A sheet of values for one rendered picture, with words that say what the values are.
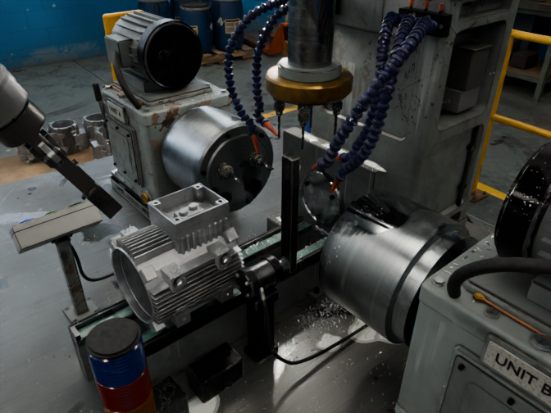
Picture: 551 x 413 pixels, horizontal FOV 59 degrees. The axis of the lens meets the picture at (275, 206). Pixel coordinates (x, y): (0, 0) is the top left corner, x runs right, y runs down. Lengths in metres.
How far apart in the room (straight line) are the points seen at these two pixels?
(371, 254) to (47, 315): 0.79
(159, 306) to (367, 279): 0.37
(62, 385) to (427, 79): 0.97
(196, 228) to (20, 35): 5.76
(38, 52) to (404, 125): 5.81
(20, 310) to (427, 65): 1.08
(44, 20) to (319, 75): 5.77
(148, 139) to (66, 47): 5.37
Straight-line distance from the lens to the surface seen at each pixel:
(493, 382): 0.75
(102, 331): 0.60
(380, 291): 0.84
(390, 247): 0.84
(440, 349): 0.80
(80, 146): 3.71
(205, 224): 0.92
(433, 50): 1.06
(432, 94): 1.08
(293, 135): 1.21
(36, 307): 1.33
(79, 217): 1.11
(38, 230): 1.09
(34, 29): 6.58
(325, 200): 1.18
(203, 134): 1.22
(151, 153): 1.39
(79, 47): 6.74
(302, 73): 0.97
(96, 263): 1.41
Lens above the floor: 1.63
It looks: 32 degrees down
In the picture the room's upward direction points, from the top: straight up
